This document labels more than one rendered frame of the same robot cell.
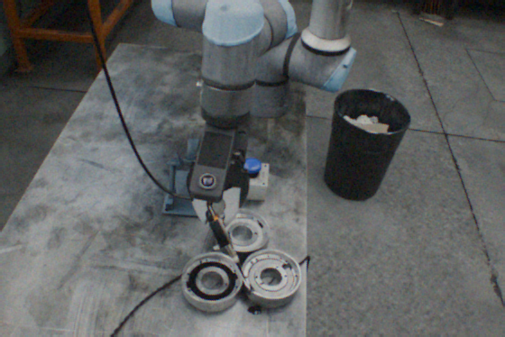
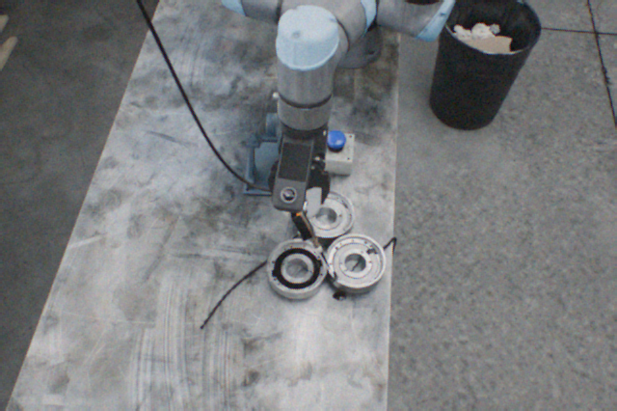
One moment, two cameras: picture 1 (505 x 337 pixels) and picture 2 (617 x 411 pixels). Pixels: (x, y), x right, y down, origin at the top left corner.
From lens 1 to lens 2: 25 cm
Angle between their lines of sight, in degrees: 15
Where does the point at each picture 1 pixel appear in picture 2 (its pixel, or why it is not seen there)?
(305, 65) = (395, 13)
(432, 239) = (561, 178)
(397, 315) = (509, 270)
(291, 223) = (378, 200)
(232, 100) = (308, 117)
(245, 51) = (320, 73)
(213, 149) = (292, 161)
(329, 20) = not seen: outside the picture
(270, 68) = not seen: hidden behind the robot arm
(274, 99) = (362, 47)
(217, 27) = (291, 53)
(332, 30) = not seen: outside the picture
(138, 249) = (221, 234)
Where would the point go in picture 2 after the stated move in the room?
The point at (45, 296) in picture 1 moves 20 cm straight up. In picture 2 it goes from (132, 288) to (99, 232)
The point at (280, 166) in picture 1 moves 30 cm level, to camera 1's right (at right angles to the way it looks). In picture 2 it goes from (368, 131) to (511, 144)
